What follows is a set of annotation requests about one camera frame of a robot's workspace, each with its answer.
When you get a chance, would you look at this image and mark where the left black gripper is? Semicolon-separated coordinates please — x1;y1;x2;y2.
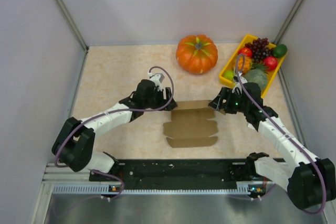
143;87;177;111

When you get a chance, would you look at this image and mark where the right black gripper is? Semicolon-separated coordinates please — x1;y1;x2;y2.
208;87;249;114

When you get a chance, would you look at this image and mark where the brown cardboard box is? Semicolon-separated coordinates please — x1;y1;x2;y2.
163;100;218;148

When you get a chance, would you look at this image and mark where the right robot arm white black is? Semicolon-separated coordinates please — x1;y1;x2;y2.
209;82;335;210

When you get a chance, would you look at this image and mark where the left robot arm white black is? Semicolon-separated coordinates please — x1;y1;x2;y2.
51;80;177;180

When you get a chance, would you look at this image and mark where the green lime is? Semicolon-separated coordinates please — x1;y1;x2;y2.
223;70;235;82

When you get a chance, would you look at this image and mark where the yellow plastic tray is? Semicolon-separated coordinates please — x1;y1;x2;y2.
218;34;286;98

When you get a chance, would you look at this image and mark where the green melon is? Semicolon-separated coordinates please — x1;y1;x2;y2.
244;69;268;91

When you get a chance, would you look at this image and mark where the orange pineapple toy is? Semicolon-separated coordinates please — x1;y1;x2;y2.
236;56;253;74

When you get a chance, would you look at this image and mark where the orange pumpkin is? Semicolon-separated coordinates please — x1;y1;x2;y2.
175;34;218;74

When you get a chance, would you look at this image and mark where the red apple left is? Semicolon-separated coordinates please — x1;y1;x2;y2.
237;47;253;58

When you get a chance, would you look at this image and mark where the red apple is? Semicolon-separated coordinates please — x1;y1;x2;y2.
237;47;253;58
263;56;278;72

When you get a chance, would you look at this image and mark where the red apple right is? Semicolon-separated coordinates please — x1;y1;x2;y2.
263;56;278;72

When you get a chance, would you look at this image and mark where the dark purple grape bunch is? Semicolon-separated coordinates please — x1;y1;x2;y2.
245;38;272;63

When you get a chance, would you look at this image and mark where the green avocado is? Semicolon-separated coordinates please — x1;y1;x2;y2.
272;44;288;58

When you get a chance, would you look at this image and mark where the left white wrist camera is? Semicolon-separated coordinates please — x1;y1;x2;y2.
148;72;164;88

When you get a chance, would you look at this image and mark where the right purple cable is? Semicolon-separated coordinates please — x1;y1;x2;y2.
234;53;328;215

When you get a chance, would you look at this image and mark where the purple cable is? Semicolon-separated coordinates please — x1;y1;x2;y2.
234;53;328;215
54;66;175;168

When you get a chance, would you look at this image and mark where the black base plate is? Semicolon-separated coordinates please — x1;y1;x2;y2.
89;158;263;190

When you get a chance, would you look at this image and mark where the white cable duct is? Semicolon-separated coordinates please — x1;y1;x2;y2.
53;184;266;195

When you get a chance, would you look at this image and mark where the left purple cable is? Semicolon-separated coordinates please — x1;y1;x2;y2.
54;66;175;168

